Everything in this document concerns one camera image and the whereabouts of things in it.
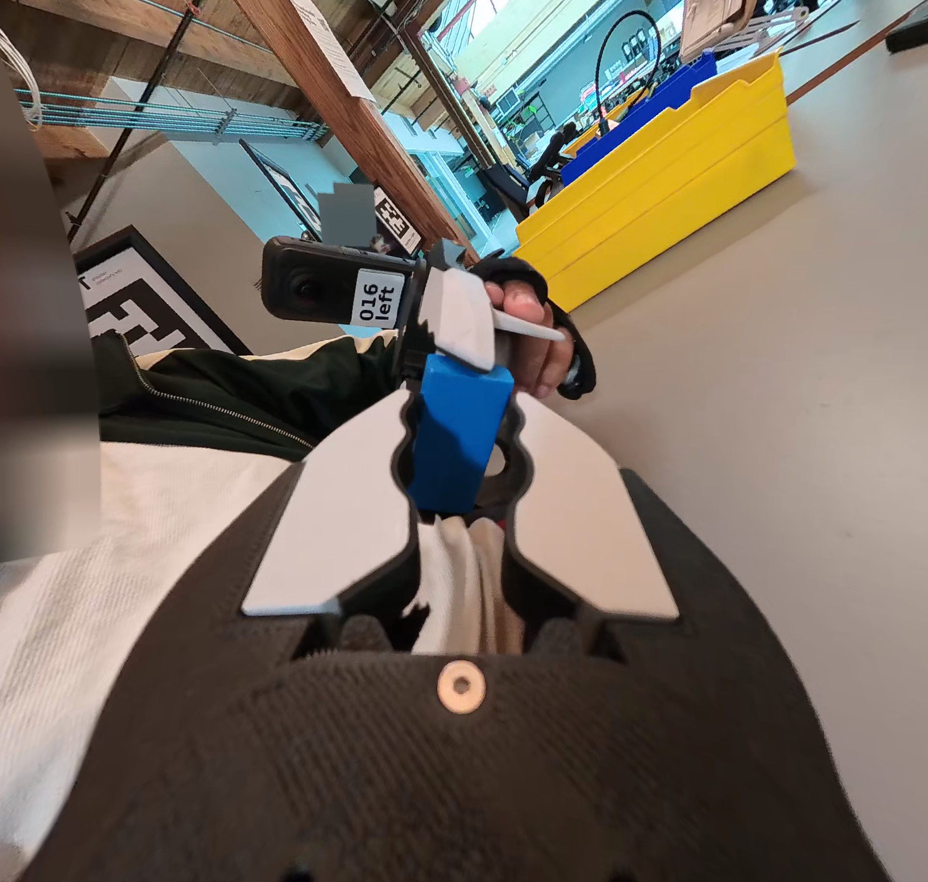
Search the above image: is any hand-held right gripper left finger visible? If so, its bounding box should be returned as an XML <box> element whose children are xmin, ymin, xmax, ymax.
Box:
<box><xmin>241</xmin><ymin>390</ymin><xmax>421</xmax><ymax>618</ymax></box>

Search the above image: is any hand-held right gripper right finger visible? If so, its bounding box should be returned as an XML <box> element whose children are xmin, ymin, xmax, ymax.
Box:
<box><xmin>500</xmin><ymin>392</ymin><xmax>681</xmax><ymax>622</ymax></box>

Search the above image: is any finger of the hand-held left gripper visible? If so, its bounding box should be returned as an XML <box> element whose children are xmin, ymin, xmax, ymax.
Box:
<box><xmin>419</xmin><ymin>267</ymin><xmax>568</xmax><ymax>373</ymax></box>

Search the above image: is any blue rectangular block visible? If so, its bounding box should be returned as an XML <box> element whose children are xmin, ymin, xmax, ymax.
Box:
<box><xmin>405</xmin><ymin>354</ymin><xmax>516</xmax><ymax>518</ymax></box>

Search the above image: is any yellow plastic bin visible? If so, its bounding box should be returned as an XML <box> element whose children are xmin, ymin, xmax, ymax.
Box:
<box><xmin>513</xmin><ymin>51</ymin><xmax>797</xmax><ymax>313</ymax></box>

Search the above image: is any person's left forearm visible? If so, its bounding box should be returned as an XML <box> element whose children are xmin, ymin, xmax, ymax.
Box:
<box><xmin>98</xmin><ymin>331</ymin><xmax>407</xmax><ymax>462</ymax></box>

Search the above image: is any person's left hand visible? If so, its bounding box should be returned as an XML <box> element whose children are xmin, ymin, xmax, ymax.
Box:
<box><xmin>484</xmin><ymin>276</ymin><xmax>581</xmax><ymax>398</ymax></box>

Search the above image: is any framed marker sign on stand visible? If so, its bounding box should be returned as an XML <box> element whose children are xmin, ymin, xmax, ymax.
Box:
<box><xmin>72</xmin><ymin>225</ymin><xmax>253</xmax><ymax>357</ymax></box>
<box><xmin>372</xmin><ymin>184</ymin><xmax>426</xmax><ymax>258</ymax></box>
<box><xmin>238</xmin><ymin>137</ymin><xmax>325</xmax><ymax>243</ymax></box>

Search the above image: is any white paper notice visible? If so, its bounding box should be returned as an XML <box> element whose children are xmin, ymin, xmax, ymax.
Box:
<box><xmin>279</xmin><ymin>0</ymin><xmax>378</xmax><ymax>103</ymax></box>

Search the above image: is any blue plastic bin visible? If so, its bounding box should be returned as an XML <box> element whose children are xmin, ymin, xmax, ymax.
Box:
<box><xmin>562</xmin><ymin>51</ymin><xmax>719</xmax><ymax>187</ymax></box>

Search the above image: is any black flat device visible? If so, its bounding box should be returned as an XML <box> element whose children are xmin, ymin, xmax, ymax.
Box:
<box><xmin>886</xmin><ymin>15</ymin><xmax>928</xmax><ymax>56</ymax></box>

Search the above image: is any wooden support post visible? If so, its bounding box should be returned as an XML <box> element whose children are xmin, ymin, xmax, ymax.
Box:
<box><xmin>199</xmin><ymin>0</ymin><xmax>479</xmax><ymax>263</ymax></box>

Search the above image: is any black cable loop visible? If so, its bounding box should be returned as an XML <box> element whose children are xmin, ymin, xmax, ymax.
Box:
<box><xmin>594</xmin><ymin>9</ymin><xmax>664</xmax><ymax>132</ymax></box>

